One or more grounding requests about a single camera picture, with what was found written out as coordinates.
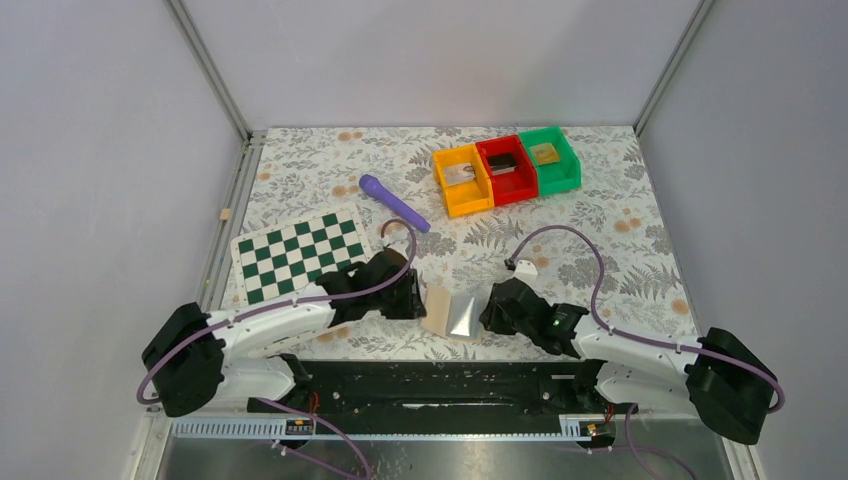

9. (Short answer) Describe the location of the black card in red bin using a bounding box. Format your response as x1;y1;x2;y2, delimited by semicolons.
487;153;518;176

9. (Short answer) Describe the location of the purple toy microphone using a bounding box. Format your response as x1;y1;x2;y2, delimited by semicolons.
359;174;431;233

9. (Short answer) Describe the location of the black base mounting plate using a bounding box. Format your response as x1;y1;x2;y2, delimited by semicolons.
279;360;629;426

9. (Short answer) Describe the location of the yellow plastic bin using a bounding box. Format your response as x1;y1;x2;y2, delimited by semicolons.
433;144;494;218

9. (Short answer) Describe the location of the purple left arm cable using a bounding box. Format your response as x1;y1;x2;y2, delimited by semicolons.
136;218;419;480

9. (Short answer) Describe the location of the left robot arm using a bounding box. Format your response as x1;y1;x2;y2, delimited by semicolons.
137;248;426;418

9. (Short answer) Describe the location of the red plastic bin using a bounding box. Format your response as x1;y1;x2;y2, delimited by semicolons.
475;135;539;207

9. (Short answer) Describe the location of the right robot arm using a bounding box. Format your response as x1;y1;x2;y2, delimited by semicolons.
479;278;776;445

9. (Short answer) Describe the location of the floral patterned table mat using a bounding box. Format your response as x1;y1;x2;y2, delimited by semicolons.
239;126;699;336

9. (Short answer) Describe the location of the green white chessboard mat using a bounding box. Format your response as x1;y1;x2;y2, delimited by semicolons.
230;202;372;306

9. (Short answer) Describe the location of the green plastic bin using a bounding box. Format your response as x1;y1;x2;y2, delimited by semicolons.
518;126;582;196

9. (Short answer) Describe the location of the gold card in green bin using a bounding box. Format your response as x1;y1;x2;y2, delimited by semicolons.
530;142;560;165

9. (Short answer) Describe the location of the white slotted cable duct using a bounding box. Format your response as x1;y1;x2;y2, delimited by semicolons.
170;415;596;441

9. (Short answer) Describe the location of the silver card in yellow bin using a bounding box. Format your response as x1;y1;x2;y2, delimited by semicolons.
442;162;476;187

